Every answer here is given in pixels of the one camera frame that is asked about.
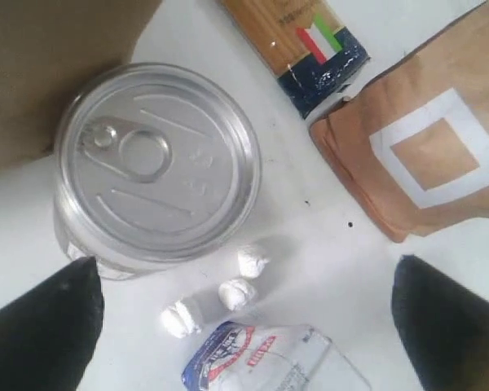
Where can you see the spaghetti packet orange and blue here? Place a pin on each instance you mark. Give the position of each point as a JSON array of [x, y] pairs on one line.
[[310, 51]]

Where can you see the white crumpled lump middle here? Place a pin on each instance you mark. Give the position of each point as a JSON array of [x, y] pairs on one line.
[[236, 294]]

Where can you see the brown kraft stand-up pouch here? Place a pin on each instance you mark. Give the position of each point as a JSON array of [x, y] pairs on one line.
[[412, 147]]

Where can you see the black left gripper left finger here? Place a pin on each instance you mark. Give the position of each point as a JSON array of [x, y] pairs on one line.
[[48, 336]]

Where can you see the dark jar with pull-tab lid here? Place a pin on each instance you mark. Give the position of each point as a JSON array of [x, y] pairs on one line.
[[155, 166]]

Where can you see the white crumpled lump near bottle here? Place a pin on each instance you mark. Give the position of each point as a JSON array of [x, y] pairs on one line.
[[181, 319]]

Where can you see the brown paper shopping bag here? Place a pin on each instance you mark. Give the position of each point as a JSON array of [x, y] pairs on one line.
[[48, 51]]

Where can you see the white crumpled lump near jar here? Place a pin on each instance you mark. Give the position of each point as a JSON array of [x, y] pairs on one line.
[[252, 260]]

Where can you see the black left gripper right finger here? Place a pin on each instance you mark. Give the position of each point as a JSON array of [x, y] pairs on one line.
[[443, 326]]

